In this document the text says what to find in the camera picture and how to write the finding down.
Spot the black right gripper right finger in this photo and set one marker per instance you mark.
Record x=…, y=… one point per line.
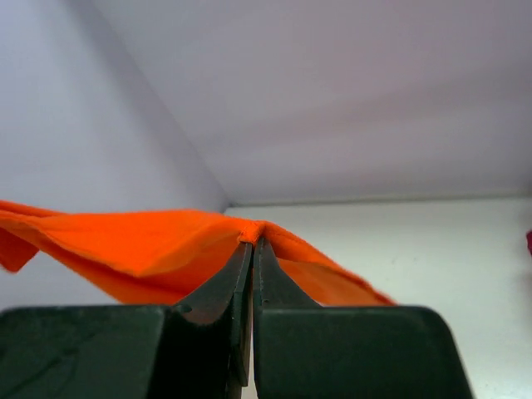
x=305, y=350

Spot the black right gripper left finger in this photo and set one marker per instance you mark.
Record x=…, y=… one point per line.
x=197, y=348

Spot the orange t-shirt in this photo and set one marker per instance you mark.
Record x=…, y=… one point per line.
x=162, y=256

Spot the dark red t-shirt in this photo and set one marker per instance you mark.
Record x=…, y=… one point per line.
x=529, y=241

